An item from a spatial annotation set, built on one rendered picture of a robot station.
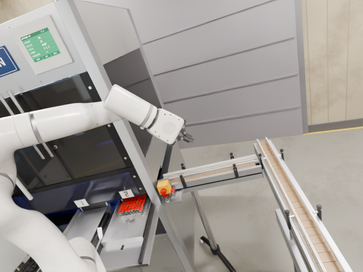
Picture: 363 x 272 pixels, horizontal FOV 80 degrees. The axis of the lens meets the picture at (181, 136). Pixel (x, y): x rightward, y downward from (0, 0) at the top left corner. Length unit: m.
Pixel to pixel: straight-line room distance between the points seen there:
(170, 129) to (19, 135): 0.42
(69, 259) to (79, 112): 0.46
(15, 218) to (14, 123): 0.25
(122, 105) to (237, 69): 2.56
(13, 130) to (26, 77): 0.71
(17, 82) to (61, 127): 0.77
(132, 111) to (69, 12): 0.63
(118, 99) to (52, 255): 0.52
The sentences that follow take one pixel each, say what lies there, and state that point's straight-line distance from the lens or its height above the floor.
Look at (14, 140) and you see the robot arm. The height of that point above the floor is 1.73.
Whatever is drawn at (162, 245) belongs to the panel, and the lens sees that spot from 1.84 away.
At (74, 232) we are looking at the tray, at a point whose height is 0.88.
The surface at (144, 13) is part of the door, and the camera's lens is 3.33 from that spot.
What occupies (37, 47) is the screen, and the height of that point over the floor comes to 1.96.
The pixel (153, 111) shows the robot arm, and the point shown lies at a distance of 0.72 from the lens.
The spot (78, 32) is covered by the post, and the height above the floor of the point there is 1.96.
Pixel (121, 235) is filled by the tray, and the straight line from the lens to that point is 1.49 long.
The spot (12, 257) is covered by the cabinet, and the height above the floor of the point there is 0.89.
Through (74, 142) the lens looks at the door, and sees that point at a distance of 1.42.
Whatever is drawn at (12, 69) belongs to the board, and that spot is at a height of 1.92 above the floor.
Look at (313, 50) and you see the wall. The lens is 3.23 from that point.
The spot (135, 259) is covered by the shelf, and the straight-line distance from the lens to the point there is 1.33.
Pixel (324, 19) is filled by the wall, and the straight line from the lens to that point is 3.20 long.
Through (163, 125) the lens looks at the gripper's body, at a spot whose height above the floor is 1.58.
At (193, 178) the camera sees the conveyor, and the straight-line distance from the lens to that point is 1.53.
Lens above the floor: 1.85
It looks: 25 degrees down
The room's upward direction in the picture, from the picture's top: 19 degrees counter-clockwise
